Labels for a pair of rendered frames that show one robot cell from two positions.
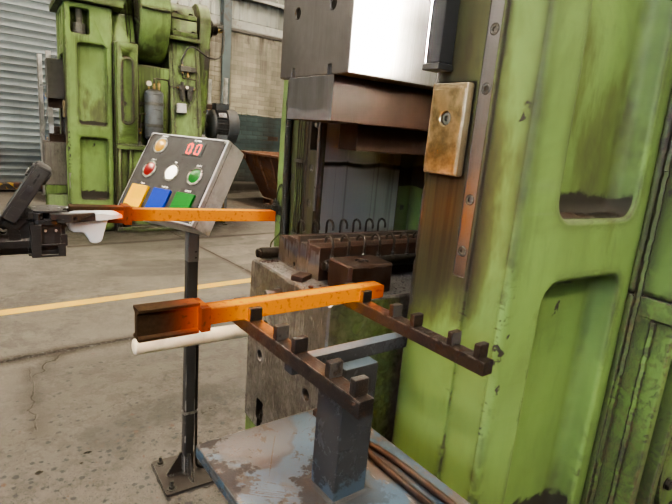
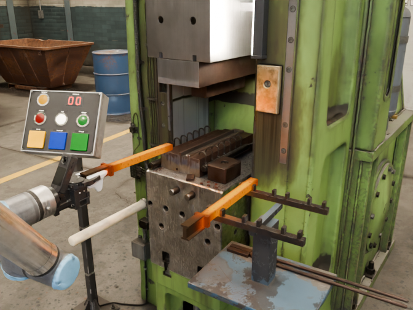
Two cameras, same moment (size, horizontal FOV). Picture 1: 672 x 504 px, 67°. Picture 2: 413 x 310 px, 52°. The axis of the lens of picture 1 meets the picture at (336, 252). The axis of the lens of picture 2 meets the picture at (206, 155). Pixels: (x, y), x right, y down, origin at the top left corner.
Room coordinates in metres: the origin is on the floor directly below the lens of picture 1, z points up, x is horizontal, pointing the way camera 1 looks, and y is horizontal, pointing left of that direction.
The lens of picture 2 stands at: (-0.35, 0.54, 1.57)
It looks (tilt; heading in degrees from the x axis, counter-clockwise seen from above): 20 degrees down; 340
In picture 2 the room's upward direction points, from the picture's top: straight up
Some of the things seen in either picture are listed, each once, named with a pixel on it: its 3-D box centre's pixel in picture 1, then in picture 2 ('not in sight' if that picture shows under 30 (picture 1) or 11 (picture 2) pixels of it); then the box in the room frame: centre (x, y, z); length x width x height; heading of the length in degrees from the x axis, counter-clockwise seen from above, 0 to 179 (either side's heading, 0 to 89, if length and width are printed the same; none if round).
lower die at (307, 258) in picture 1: (367, 248); (209, 148); (1.31, -0.08, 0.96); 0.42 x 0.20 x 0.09; 124
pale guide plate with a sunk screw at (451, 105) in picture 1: (447, 129); (268, 89); (1.00, -0.19, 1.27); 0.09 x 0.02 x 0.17; 34
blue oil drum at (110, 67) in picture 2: not in sight; (114, 82); (6.05, -0.35, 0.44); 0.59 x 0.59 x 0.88
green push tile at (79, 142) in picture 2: (182, 205); (80, 142); (1.44, 0.46, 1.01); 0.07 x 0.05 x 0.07; 59
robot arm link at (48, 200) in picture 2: not in sight; (42, 202); (0.81, 0.60, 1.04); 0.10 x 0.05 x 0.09; 35
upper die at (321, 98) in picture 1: (381, 107); (209, 66); (1.31, -0.08, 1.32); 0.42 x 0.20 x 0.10; 124
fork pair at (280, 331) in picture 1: (352, 325); (267, 206); (0.68, -0.03, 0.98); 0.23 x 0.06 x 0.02; 128
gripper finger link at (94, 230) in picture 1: (96, 227); (98, 182); (0.90, 0.44, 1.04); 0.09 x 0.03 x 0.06; 122
